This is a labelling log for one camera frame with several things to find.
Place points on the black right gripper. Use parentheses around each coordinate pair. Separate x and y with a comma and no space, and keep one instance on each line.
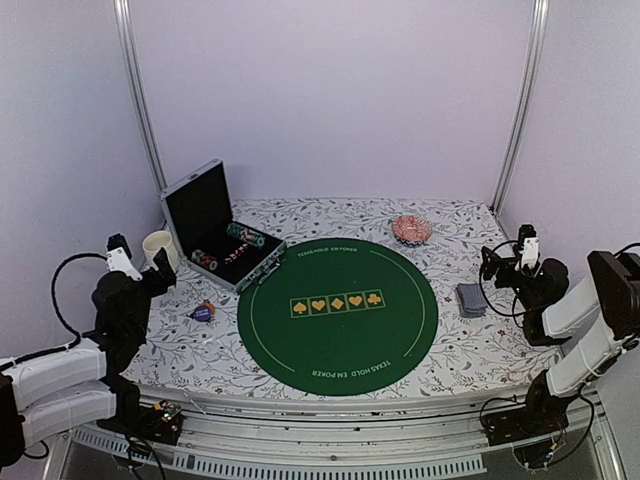
(507,265)

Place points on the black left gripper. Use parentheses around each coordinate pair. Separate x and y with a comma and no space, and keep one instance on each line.
(168,277)

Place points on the purple small blind button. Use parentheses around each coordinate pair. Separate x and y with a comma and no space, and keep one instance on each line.
(202,314)

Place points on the short poker chip stack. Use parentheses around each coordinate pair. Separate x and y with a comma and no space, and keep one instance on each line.
(204,260)

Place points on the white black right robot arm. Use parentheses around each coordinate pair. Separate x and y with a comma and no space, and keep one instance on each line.
(603,308)

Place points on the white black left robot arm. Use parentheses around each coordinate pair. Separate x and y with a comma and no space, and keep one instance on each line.
(57,389)

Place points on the cream ceramic mug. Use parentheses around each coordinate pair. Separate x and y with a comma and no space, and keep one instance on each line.
(156,241)

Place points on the grey playing card deck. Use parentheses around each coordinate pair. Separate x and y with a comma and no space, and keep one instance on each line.
(471,301)

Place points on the aluminium poker chip case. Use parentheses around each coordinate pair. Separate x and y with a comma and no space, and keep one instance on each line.
(197,210)

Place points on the red black chip row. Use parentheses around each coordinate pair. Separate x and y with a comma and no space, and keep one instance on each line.
(236,253)

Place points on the green poker chip row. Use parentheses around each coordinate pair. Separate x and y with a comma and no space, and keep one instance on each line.
(246,234)

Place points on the red patterned small bowl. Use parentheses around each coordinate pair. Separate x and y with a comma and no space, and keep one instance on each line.
(411,231)

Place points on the round green poker mat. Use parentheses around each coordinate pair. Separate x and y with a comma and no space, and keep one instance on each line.
(339,317)

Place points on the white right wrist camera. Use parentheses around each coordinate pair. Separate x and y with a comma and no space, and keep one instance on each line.
(529,247)

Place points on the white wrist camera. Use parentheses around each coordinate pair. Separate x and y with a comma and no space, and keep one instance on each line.
(529,247)
(119,257)

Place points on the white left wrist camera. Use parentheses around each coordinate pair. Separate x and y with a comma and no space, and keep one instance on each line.
(119,257)

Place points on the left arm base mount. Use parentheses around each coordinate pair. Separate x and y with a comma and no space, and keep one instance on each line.
(160,423)

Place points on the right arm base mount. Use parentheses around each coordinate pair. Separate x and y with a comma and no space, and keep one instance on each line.
(507,421)

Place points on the aluminium front rail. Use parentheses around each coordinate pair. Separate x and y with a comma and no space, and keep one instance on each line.
(440,437)

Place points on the right aluminium frame post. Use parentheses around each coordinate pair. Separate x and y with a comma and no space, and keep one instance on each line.
(533,56)

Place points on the aluminium frame post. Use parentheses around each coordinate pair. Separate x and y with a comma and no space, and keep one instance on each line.
(533,56)
(125,30)

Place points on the left aluminium frame post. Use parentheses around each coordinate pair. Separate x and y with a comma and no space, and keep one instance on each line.
(125,30)

